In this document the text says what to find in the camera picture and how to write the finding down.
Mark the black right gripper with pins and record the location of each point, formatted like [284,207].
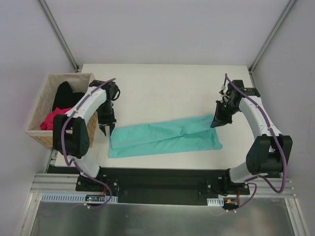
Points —
[224,113]

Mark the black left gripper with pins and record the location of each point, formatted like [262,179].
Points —
[107,123]

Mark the teal t shirt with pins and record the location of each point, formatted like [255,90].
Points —
[175,136]

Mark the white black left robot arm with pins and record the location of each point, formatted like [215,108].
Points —
[70,132]

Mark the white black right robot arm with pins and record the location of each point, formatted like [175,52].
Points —
[270,151]

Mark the black t shirt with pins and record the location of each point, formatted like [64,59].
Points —
[65,97]

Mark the wicker laundry basket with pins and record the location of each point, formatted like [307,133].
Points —
[79,82]

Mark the pink t shirt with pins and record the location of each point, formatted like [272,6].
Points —
[48,123]

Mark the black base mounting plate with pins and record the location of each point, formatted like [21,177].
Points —
[157,186]

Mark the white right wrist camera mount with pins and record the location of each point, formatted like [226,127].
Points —
[223,90]

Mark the right white cable duct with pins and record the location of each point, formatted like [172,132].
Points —
[222,201]

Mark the white cable duct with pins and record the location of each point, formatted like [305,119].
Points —
[222,201]
[77,198]

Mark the aluminium front frame rail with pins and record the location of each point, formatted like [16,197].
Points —
[64,179]

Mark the left white cable duct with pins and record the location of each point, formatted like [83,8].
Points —
[77,198]

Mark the left rear aluminium post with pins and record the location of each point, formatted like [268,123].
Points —
[58,34]

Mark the aluminium post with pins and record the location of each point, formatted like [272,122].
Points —
[58,34]
[273,33]

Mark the right rear aluminium post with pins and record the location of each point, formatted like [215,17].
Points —
[273,33]

